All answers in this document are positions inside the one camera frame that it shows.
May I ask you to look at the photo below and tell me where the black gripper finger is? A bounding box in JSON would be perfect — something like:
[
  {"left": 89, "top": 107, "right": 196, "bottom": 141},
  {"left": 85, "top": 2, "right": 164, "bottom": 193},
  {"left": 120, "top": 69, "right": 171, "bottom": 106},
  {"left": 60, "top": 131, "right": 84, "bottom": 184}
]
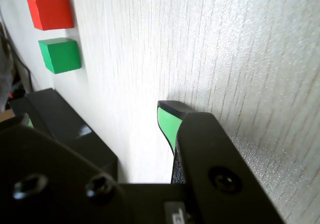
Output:
[
  {"left": 0, "top": 113, "right": 133, "bottom": 224},
  {"left": 156, "top": 100, "right": 287, "bottom": 224}
]

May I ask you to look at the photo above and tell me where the green wooden cube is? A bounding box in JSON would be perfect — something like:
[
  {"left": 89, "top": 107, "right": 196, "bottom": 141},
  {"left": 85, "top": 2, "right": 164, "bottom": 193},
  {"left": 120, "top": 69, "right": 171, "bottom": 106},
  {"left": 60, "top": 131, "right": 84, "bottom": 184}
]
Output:
[{"left": 37, "top": 38, "right": 83, "bottom": 75}]

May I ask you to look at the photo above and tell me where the red wooden cube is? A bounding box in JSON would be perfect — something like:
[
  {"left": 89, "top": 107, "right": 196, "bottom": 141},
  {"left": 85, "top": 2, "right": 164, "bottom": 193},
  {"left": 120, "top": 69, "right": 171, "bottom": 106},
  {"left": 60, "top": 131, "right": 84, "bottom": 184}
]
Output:
[{"left": 26, "top": 0, "right": 75, "bottom": 31}]

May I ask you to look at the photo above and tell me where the black open box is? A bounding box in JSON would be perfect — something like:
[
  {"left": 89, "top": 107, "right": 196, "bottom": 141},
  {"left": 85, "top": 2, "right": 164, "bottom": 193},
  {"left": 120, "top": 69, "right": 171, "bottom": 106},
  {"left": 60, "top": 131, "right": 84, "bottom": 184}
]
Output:
[{"left": 56, "top": 130, "right": 119, "bottom": 185}]

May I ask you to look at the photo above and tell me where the black box tray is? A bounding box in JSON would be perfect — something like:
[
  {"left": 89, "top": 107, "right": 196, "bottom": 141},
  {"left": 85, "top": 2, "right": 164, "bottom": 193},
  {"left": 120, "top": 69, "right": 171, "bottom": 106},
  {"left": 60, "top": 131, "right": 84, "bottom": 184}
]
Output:
[{"left": 8, "top": 88, "right": 92, "bottom": 141}]

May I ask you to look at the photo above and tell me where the thin dark cable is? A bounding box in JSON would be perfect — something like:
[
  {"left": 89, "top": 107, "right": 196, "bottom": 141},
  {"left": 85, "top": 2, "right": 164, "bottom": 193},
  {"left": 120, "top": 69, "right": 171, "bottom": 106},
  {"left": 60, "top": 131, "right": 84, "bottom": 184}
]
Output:
[{"left": 0, "top": 21, "right": 33, "bottom": 92}]

